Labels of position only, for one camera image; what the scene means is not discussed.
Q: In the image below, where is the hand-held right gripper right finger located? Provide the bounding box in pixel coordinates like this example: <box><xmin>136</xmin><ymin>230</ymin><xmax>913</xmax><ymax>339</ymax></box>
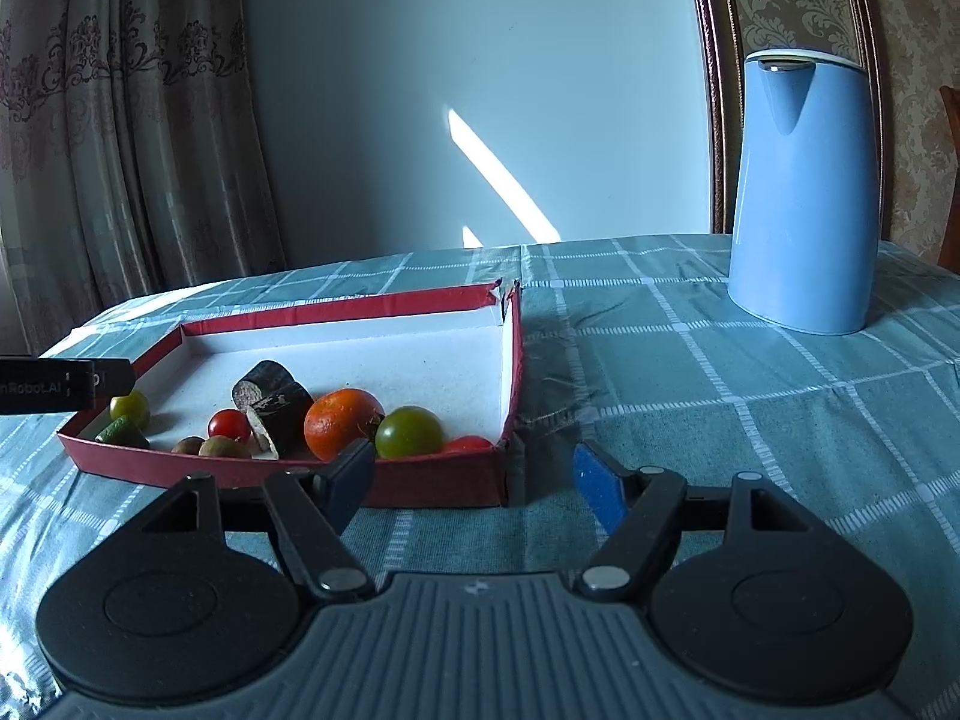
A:
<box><xmin>572</xmin><ymin>439</ymin><xmax>809</xmax><ymax>602</ymax></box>

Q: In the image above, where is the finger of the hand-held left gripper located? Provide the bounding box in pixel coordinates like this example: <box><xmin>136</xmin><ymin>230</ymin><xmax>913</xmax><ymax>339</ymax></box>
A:
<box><xmin>90</xmin><ymin>358</ymin><xmax>138</xmax><ymax>401</ymax></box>

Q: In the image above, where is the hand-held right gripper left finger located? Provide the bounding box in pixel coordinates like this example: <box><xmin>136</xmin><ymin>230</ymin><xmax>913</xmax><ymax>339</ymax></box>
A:
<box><xmin>139</xmin><ymin>437</ymin><xmax>378</xmax><ymax>602</ymax></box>

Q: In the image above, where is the small green oblong fruit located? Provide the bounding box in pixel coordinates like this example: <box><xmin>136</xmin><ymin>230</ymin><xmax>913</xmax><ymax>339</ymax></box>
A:
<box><xmin>94</xmin><ymin>419</ymin><xmax>152</xmax><ymax>452</ymax></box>

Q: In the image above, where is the red cardboard box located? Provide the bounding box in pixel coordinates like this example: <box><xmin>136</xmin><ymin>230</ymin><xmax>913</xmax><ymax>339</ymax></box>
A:
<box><xmin>58</xmin><ymin>280</ymin><xmax>524</xmax><ymax>509</ymax></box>

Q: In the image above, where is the red cherry tomato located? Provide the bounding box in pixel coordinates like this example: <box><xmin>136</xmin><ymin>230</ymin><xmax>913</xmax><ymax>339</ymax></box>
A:
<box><xmin>207</xmin><ymin>408</ymin><xmax>254</xmax><ymax>444</ymax></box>

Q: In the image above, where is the small green tomato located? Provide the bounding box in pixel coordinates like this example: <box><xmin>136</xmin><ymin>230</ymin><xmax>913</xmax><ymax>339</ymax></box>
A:
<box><xmin>109</xmin><ymin>391</ymin><xmax>152</xmax><ymax>425</ymax></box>

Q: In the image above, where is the orange tangerine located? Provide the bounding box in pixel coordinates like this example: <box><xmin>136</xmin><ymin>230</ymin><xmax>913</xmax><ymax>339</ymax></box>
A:
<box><xmin>303</xmin><ymin>388</ymin><xmax>386</xmax><ymax>463</ymax></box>

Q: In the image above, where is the large green tomato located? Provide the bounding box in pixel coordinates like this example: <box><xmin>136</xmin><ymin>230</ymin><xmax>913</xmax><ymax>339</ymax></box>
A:
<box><xmin>374</xmin><ymin>405</ymin><xmax>446</xmax><ymax>461</ymax></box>

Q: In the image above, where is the teal checked tablecloth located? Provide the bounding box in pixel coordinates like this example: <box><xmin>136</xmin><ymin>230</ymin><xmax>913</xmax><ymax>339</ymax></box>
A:
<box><xmin>0</xmin><ymin>233</ymin><xmax>960</xmax><ymax>720</ymax></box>

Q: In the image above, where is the patterned beige curtain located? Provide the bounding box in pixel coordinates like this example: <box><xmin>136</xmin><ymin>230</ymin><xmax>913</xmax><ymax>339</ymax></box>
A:
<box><xmin>0</xmin><ymin>0</ymin><xmax>290</xmax><ymax>358</ymax></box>

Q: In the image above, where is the blue electric kettle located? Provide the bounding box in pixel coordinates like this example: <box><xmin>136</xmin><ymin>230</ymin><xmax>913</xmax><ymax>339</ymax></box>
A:
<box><xmin>728</xmin><ymin>48</ymin><xmax>887</xmax><ymax>337</ymax></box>

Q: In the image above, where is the brown wooden furniture edge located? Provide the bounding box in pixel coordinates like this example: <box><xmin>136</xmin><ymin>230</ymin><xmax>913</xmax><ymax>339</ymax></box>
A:
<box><xmin>939</xmin><ymin>84</ymin><xmax>960</xmax><ymax>272</ymax></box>

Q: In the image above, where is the dark wooden frame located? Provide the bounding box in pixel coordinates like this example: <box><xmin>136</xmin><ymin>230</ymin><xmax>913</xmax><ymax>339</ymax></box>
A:
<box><xmin>681</xmin><ymin>0</ymin><xmax>898</xmax><ymax>245</ymax></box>

